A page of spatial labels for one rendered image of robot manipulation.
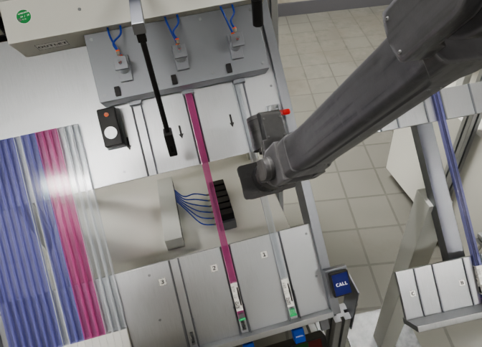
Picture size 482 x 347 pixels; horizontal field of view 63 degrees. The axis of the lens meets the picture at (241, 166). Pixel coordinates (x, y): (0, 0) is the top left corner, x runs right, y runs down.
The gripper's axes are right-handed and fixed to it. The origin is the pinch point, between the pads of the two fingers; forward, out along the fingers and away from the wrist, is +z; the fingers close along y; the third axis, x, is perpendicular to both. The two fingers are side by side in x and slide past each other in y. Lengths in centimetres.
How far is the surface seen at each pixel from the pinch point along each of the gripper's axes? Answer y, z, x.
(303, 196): -8.5, 1.5, 5.5
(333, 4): -156, 258, -159
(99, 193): 45, 55, -13
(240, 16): -3.6, -8.6, -32.6
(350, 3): -173, 257, -156
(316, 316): -4.5, 2.3, 30.5
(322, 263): -8.7, 2.0, 20.3
